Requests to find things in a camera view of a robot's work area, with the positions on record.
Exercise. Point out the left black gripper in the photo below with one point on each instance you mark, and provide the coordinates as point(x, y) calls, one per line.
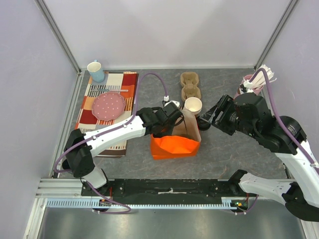
point(169, 133)

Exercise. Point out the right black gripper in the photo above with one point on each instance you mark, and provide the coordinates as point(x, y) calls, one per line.
point(221, 114)

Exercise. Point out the orange paper bag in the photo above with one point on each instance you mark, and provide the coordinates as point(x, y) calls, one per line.
point(184, 142)

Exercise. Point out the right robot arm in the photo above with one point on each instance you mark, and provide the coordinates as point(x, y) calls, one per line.
point(250, 115)

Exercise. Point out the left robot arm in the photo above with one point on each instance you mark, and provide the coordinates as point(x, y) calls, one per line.
point(81, 148)

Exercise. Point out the stack of black lids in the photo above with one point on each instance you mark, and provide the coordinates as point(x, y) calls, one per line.
point(203, 125)

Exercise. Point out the stack of paper cups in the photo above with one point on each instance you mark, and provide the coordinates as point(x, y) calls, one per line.
point(194, 105)

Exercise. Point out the lower brown cup carrier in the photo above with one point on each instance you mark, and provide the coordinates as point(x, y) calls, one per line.
point(189, 82)

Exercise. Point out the pink polka dot plate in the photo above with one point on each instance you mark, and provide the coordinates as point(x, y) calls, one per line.
point(108, 106)

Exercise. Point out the pink straw holder cup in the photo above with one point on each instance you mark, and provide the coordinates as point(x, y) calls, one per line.
point(256, 90)

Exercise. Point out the colourful patchwork placemat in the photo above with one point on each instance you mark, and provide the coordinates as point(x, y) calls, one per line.
point(126, 81)

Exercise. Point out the white paper straws bundle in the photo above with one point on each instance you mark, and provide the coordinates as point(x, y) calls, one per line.
point(258, 79)

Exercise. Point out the light blue mug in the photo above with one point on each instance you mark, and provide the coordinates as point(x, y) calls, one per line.
point(96, 71)

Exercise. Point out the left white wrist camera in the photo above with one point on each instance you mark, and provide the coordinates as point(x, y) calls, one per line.
point(169, 104)

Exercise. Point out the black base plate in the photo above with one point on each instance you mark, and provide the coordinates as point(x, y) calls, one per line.
point(170, 191)

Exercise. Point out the slotted cable duct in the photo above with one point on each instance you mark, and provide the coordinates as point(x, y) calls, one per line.
point(99, 204)

